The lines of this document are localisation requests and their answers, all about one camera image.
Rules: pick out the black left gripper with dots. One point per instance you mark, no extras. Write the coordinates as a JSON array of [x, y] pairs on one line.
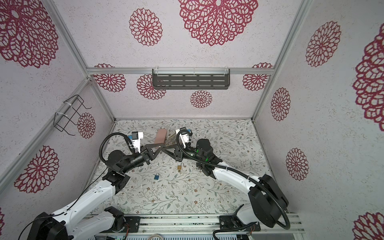
[[145, 154]]

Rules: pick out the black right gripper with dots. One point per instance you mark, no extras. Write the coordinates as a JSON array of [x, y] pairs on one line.
[[180, 151]]

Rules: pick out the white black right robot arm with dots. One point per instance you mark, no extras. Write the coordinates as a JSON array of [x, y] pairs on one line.
[[267, 205]]

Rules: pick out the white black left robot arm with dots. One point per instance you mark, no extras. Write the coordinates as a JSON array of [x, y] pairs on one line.
[[69, 223]]

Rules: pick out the patterned cream pouch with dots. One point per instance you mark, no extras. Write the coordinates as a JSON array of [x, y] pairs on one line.
[[171, 138]]

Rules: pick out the pink rectangular case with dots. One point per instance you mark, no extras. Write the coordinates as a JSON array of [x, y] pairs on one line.
[[161, 136]]

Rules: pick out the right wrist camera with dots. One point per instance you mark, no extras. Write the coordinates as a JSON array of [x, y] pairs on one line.
[[185, 137]]

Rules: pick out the dark grey wall shelf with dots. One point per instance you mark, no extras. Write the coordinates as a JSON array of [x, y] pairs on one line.
[[191, 80]]

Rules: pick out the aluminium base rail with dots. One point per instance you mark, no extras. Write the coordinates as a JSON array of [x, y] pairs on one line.
[[200, 227]]

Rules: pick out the black wire wall rack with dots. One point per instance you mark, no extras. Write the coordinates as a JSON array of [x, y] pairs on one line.
[[64, 118]]

